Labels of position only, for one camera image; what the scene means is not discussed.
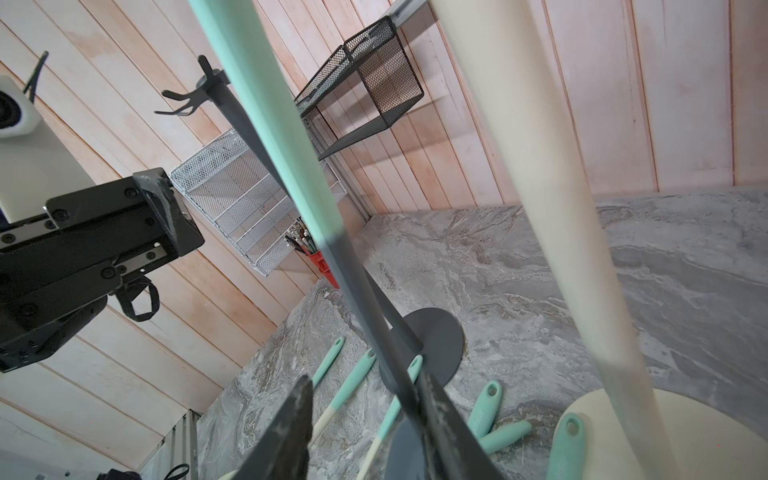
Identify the grey skimmer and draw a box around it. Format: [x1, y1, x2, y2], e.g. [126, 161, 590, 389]
[467, 380, 503, 439]
[545, 413, 587, 480]
[187, 0, 433, 480]

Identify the black mesh wall basket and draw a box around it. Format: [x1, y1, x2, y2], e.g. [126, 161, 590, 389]
[294, 16, 424, 160]

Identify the cream utensil rack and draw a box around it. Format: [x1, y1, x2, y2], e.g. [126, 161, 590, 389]
[432, 1, 767, 479]

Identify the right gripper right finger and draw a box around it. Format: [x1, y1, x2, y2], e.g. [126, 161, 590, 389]
[415, 373, 503, 479]

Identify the white wire mesh shelf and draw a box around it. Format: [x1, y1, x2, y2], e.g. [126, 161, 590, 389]
[170, 129, 318, 276]

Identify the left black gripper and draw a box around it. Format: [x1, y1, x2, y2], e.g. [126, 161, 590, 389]
[1, 168, 204, 372]

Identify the dark grey utensil rack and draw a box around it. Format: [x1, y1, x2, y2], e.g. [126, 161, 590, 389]
[162, 56, 465, 385]

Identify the red pencil cup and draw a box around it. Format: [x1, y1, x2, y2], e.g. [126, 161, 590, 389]
[284, 217, 339, 289]

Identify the cream skimmer far left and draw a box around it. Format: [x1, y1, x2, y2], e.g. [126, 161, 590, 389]
[215, 335, 347, 480]

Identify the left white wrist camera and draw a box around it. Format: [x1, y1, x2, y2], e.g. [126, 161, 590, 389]
[0, 75, 95, 223]

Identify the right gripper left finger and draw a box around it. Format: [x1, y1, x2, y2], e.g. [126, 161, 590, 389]
[230, 374, 315, 480]

